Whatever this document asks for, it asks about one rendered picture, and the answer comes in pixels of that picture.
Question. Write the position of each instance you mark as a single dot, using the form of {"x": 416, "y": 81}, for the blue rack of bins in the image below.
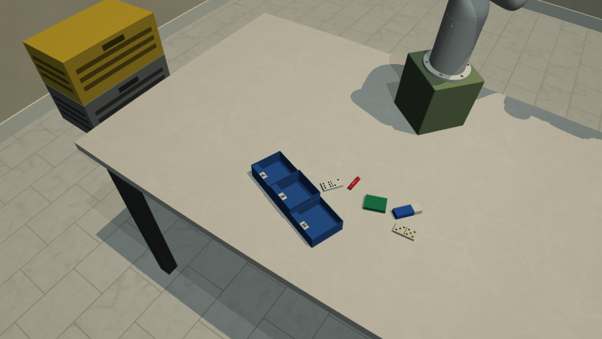
{"x": 297, "y": 198}

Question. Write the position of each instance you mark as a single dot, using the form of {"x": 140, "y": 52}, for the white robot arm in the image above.
{"x": 460, "y": 28}

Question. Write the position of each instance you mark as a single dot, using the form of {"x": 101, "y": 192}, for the white domino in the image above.
{"x": 331, "y": 184}

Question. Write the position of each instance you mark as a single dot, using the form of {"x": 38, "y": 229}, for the grey and cream domino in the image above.
{"x": 405, "y": 231}

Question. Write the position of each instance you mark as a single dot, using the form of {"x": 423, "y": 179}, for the red aaa battery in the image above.
{"x": 354, "y": 183}

